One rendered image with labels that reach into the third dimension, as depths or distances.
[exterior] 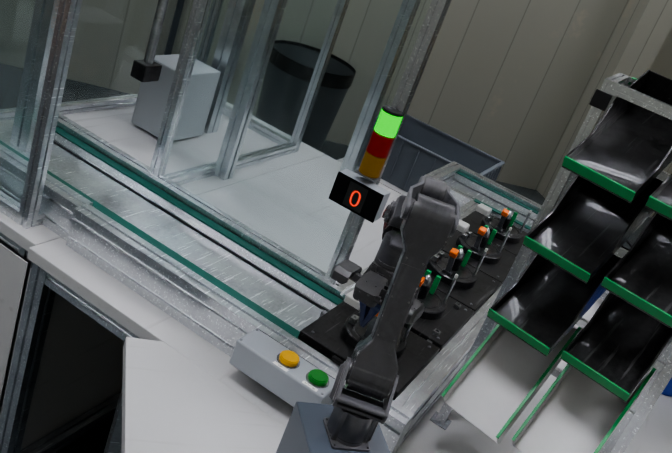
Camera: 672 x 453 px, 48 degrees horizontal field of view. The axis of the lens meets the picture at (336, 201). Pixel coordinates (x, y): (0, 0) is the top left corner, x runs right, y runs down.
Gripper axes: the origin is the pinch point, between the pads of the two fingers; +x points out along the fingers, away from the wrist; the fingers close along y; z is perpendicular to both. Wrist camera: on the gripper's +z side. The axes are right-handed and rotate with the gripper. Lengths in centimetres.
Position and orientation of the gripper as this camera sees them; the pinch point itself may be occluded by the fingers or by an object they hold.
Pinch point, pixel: (368, 311)
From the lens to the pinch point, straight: 149.4
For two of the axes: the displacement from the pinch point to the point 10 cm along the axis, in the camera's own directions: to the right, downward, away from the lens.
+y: 8.2, 4.5, -3.4
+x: -3.3, 8.7, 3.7
